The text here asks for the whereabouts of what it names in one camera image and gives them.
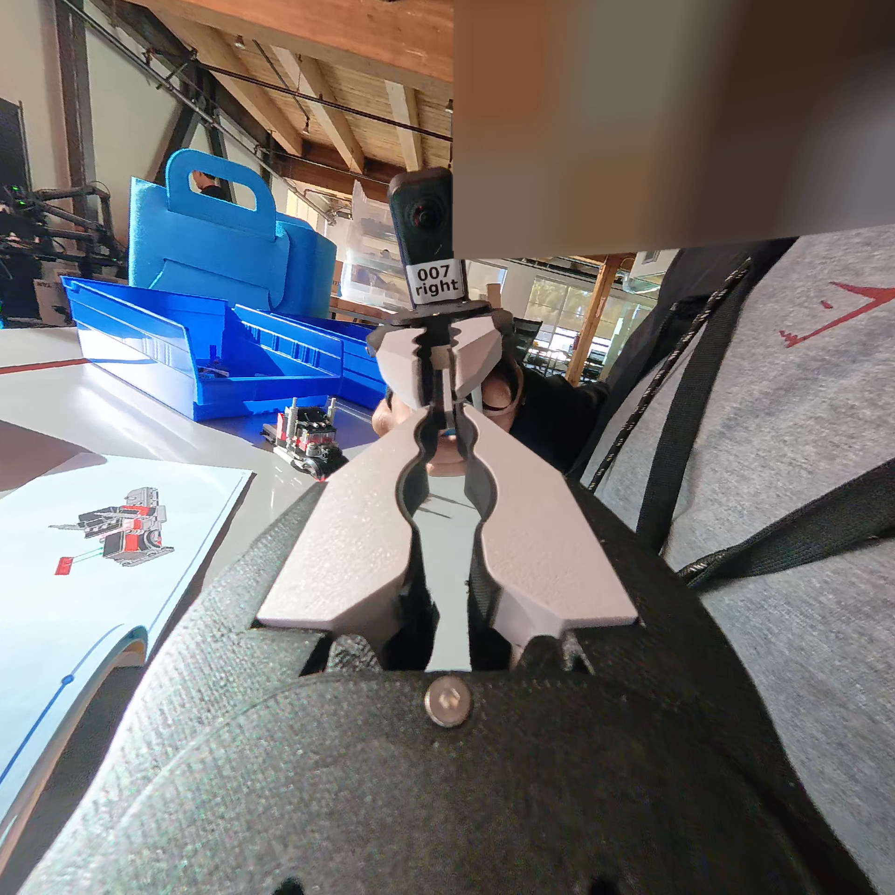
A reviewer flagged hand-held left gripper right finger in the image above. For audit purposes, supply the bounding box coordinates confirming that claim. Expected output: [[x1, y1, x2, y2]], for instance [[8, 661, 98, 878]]
[[458, 404, 640, 671]]

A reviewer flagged black webbing strap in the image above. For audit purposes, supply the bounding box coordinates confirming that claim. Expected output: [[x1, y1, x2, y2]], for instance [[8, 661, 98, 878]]
[[635, 276, 895, 588]]

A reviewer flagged black speckled cord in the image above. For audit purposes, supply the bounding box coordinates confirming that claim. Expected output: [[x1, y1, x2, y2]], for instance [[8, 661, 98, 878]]
[[587, 259, 752, 490]]

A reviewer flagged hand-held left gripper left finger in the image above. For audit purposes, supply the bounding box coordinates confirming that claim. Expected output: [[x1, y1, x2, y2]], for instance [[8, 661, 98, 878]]
[[256, 407, 440, 671]]

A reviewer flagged black red toy brick truck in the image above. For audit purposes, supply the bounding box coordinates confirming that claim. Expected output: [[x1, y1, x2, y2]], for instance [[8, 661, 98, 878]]
[[261, 396, 348, 482]]

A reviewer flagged blue felt bag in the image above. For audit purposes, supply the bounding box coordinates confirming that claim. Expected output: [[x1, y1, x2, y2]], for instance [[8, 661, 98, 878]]
[[128, 149, 338, 317]]

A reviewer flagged person's right forearm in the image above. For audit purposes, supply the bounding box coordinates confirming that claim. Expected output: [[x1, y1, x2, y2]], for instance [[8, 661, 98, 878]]
[[514, 367, 609, 476]]

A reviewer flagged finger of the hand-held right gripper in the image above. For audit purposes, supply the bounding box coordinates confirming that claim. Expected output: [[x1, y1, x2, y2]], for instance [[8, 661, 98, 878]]
[[376, 325, 438, 413], [447, 317, 506, 406]]

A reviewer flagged red black cable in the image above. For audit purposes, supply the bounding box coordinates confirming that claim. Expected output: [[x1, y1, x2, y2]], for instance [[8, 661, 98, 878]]
[[0, 358, 90, 376]]

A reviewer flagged blue plastic parts bin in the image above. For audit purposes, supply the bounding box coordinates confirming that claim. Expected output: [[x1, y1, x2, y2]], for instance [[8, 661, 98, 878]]
[[308, 318, 389, 413], [233, 303, 351, 379], [60, 275, 345, 422]]

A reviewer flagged black wall screen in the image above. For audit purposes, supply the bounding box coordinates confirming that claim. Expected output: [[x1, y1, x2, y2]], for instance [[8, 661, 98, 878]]
[[0, 98, 30, 190]]

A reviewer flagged person's right hand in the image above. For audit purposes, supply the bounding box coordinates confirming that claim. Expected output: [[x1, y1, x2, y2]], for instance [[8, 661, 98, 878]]
[[371, 360, 527, 478]]

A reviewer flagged light blue instruction booklet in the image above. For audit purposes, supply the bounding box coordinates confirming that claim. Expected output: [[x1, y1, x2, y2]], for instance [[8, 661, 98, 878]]
[[0, 451, 256, 840]]

